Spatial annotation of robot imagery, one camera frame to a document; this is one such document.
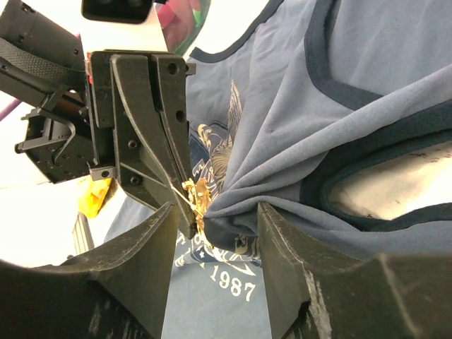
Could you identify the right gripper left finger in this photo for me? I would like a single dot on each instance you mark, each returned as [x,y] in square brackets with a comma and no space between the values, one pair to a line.
[116,290]

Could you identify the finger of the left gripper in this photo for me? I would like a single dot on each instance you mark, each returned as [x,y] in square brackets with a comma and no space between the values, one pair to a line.
[170,70]

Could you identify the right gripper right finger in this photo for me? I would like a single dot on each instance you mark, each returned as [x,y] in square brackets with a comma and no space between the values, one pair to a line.
[314,291]

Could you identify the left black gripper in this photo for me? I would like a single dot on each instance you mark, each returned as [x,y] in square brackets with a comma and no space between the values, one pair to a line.
[42,65]

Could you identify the gold brooch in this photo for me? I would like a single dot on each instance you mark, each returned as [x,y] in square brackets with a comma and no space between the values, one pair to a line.
[198,198]

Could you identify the blue printed tank top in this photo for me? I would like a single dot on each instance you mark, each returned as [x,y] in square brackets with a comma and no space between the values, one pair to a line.
[336,113]

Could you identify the red apple right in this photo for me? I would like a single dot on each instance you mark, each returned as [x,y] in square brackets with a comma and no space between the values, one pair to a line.
[181,21]

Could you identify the yellow Lays chips bag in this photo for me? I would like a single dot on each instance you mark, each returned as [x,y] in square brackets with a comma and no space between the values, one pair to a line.
[91,195]

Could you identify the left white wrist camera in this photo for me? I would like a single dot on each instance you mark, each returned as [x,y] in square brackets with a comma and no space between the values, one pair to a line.
[122,25]

